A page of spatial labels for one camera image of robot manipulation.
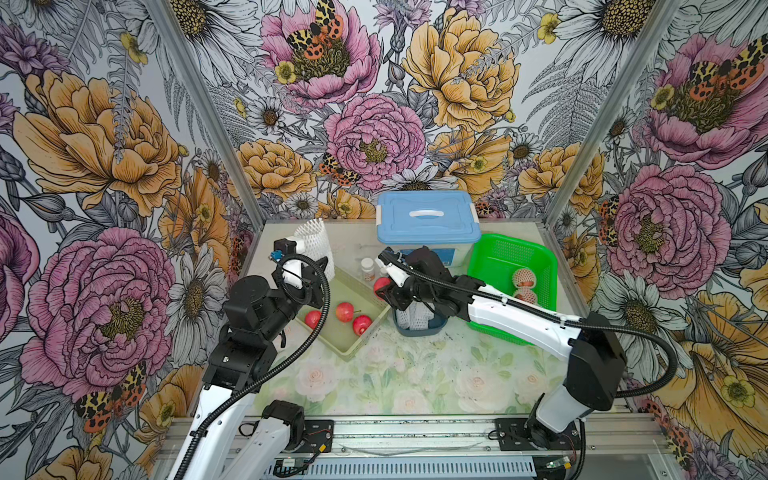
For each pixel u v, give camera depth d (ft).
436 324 2.93
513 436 2.40
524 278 3.17
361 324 2.92
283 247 1.66
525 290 3.08
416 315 2.95
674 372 1.39
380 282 2.60
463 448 2.40
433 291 1.99
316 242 1.89
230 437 1.33
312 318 2.92
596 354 1.42
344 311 2.99
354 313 3.12
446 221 3.26
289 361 1.43
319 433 2.44
